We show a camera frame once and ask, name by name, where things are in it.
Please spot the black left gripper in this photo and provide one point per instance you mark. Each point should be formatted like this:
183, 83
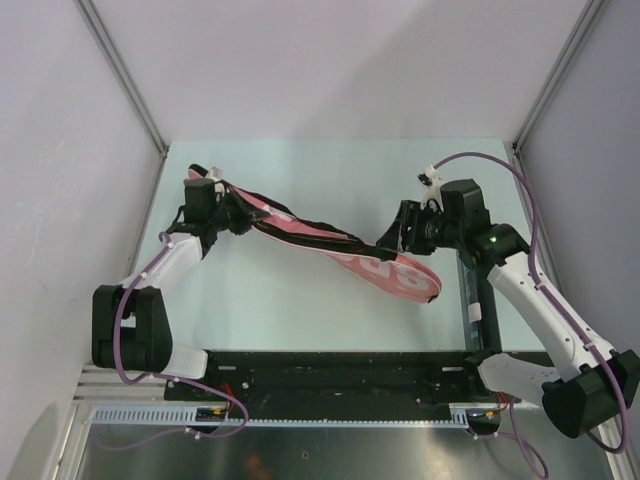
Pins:
245, 214

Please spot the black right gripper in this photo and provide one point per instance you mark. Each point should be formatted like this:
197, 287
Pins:
410, 215

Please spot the pink racket bag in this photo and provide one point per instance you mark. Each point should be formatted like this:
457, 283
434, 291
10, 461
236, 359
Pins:
391, 272

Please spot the black shuttlecock tube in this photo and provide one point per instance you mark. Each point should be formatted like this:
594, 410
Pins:
480, 320

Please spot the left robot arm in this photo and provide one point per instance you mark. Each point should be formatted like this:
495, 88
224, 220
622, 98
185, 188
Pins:
130, 325

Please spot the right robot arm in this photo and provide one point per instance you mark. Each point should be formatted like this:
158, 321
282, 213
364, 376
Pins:
590, 381

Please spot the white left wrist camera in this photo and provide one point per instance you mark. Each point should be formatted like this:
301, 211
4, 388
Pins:
215, 174

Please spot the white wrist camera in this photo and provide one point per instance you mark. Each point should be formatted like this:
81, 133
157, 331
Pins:
431, 180
215, 174

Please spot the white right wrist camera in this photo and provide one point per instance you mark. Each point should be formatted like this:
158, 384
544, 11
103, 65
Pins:
431, 180

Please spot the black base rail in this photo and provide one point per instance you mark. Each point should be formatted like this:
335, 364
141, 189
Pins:
439, 376

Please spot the aluminium frame rail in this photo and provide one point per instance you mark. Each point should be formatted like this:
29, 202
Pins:
104, 386

